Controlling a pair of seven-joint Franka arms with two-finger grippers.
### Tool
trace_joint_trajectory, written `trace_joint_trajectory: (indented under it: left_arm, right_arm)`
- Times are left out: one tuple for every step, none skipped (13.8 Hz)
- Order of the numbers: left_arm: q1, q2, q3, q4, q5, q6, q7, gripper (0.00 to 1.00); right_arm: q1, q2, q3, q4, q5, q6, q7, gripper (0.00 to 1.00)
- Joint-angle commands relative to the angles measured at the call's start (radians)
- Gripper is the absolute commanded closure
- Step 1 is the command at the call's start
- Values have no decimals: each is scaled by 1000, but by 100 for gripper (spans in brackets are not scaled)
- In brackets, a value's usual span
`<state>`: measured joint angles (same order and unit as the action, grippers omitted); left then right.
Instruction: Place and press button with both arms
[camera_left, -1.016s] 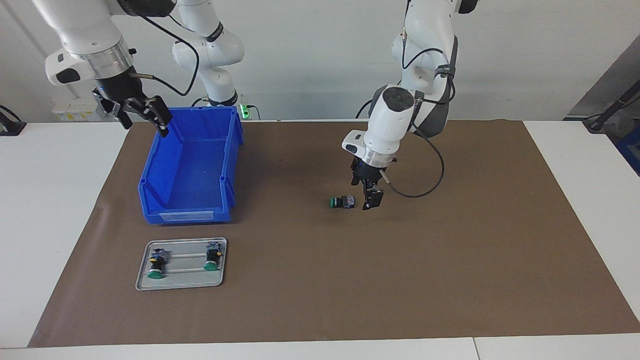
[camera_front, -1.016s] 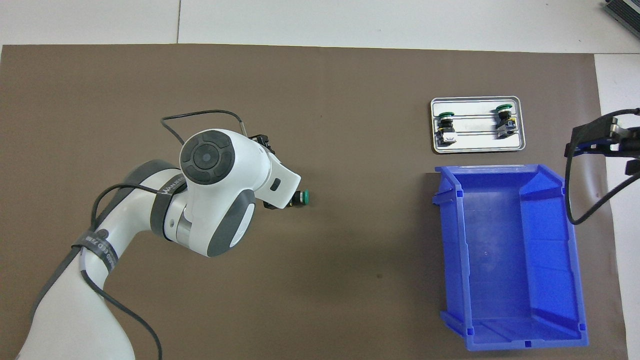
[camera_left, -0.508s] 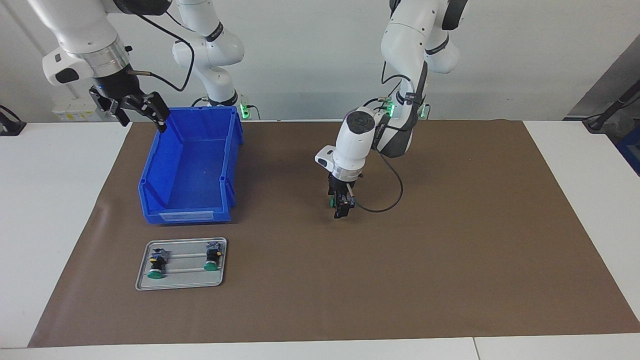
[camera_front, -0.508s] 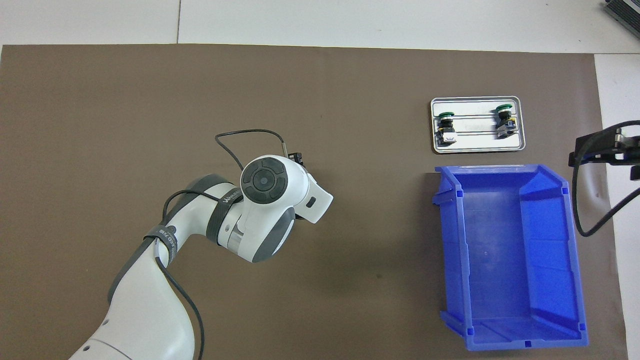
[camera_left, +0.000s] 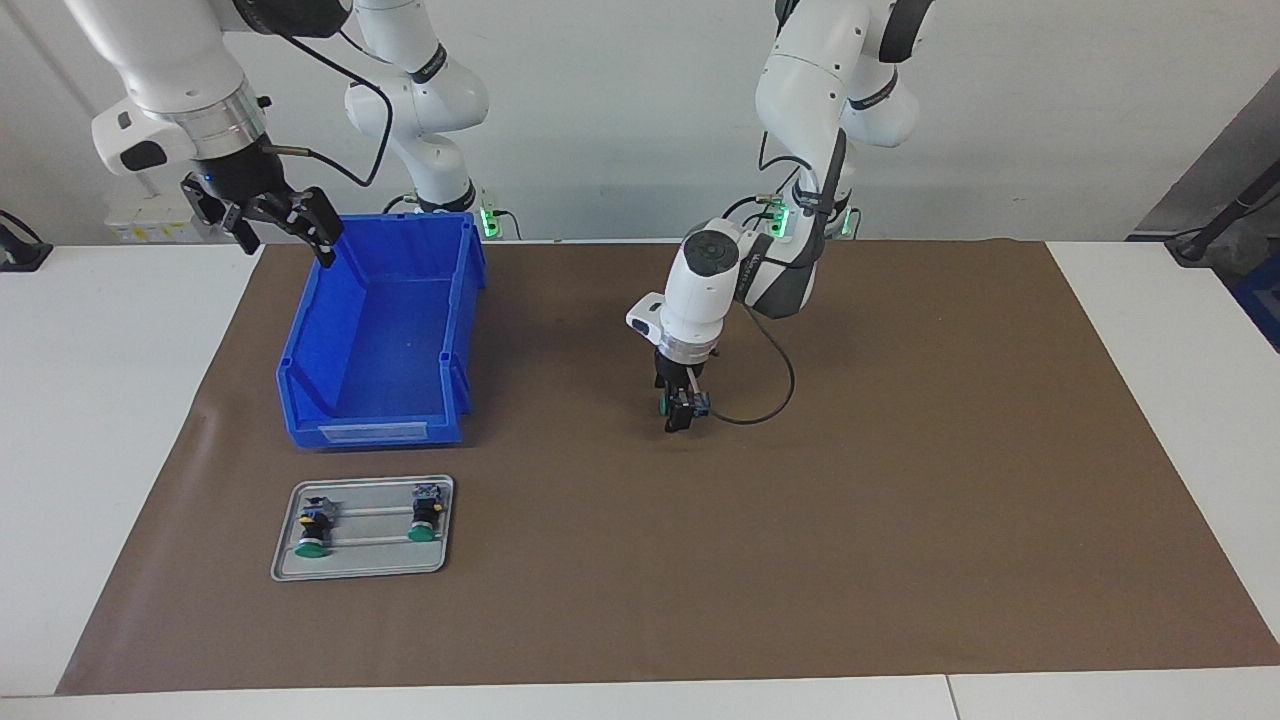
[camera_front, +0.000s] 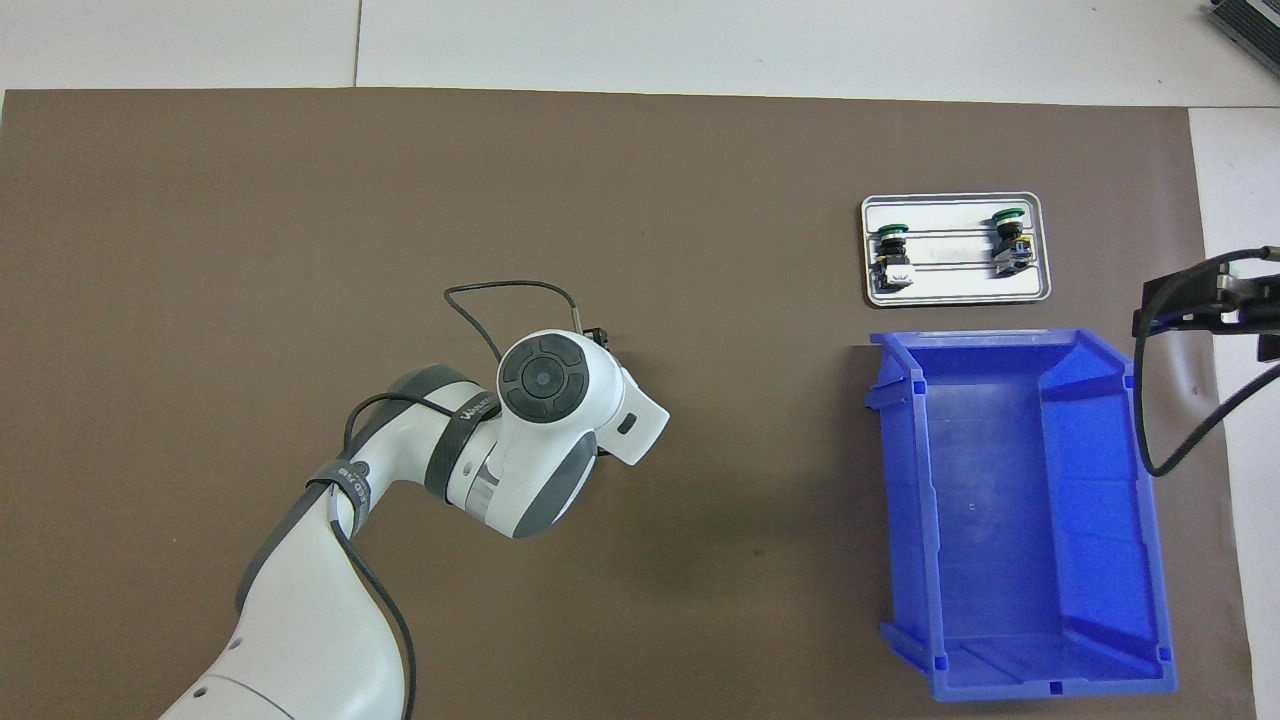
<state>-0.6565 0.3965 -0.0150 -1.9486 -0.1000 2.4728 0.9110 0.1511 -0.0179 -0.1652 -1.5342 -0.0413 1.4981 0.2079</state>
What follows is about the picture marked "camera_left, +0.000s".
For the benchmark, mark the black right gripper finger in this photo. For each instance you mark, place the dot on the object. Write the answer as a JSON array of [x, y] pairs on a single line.
[[325, 228], [247, 238]]

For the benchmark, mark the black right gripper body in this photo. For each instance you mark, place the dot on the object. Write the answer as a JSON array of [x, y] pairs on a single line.
[[238, 178]]

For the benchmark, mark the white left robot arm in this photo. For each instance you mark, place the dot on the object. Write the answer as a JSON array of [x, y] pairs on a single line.
[[700, 290]]

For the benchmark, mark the grey metal tray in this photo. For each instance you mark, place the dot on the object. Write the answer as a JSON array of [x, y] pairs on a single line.
[[370, 560]]

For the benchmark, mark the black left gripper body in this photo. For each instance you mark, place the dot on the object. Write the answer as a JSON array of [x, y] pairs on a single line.
[[672, 370]]

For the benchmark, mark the black clamp mount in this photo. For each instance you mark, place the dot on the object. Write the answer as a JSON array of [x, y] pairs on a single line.
[[20, 255]]

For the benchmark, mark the blue plastic storage bin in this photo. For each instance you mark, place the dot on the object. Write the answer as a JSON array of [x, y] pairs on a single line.
[[380, 340]]

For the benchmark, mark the brown table mat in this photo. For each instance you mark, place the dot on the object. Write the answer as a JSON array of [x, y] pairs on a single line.
[[700, 550]]

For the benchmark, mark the blue crate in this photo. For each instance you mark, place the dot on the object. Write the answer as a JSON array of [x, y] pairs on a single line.
[[1265, 300]]

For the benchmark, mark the white wall socket box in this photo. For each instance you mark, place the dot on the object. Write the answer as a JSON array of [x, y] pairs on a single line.
[[140, 225]]

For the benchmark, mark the green push button switch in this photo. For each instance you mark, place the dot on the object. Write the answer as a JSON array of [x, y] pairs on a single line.
[[312, 530], [662, 405], [425, 512]]

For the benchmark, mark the black stand with pole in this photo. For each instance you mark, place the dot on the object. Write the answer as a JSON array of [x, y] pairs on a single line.
[[1195, 245]]

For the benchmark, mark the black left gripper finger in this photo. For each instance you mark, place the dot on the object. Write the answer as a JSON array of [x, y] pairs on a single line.
[[678, 418]]

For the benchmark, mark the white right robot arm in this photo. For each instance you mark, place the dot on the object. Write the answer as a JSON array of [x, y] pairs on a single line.
[[170, 60]]

